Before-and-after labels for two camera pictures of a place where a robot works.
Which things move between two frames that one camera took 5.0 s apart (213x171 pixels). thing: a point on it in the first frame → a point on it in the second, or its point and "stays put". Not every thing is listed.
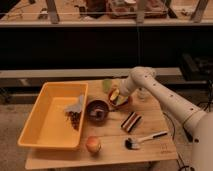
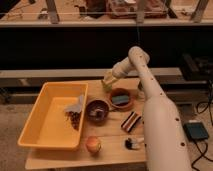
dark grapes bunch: x=74 y=118 stays put
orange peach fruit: x=93 y=144 stays put
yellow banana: x=115 y=94 → x=106 y=81
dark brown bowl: x=97 y=112 stays put
